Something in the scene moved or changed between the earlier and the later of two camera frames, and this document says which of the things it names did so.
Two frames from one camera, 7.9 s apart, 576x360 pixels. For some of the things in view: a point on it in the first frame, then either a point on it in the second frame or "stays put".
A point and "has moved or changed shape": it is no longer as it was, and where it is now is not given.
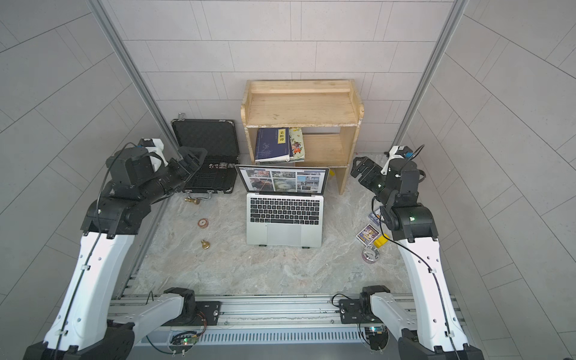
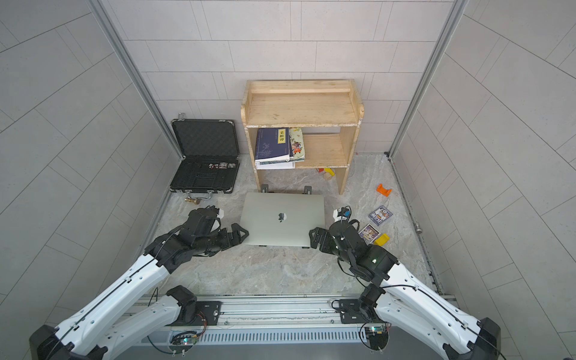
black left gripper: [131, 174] → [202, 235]
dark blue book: [273, 145] stays put
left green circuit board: [184, 339] stays put
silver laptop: [284, 205] has moved or changed shape
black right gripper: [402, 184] → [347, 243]
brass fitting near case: [196, 202] stays put
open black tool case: [218, 172] stays put
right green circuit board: [376, 334] stays put
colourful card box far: [376, 217] stays put
